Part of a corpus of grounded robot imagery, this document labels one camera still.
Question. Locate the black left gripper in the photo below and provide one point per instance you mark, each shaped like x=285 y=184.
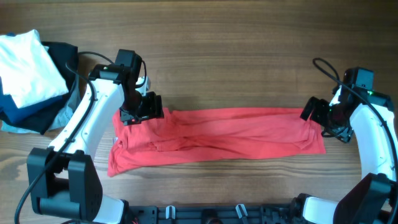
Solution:
x=144 y=111

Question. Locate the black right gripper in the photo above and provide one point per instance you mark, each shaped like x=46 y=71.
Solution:
x=315 y=109

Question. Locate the red printed t-shirt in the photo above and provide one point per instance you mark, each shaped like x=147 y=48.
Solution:
x=210 y=135

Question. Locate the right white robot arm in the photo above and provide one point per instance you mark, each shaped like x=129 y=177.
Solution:
x=356 y=111

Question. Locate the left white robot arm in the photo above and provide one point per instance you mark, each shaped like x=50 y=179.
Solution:
x=63 y=181

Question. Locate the light grey folded garment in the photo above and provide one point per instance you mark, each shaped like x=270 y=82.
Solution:
x=54 y=116

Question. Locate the black folded garment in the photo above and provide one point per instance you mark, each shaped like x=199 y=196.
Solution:
x=63 y=55

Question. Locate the navy blue folded garment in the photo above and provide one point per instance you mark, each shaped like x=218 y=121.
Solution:
x=15 y=114

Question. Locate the white folded shirt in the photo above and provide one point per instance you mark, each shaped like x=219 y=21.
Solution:
x=28 y=73

